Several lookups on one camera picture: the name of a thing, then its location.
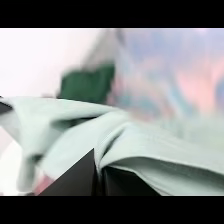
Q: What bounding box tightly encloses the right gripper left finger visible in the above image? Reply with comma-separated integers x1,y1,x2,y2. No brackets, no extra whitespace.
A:
38,148,100,197

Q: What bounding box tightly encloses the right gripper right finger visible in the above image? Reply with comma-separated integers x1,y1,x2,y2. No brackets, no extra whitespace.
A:
100,166,162,197

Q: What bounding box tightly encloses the pale green garment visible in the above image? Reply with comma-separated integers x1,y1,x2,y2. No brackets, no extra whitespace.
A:
0,96,224,197

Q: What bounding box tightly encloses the dark green garment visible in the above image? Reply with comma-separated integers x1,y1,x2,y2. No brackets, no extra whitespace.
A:
57,63,116,105

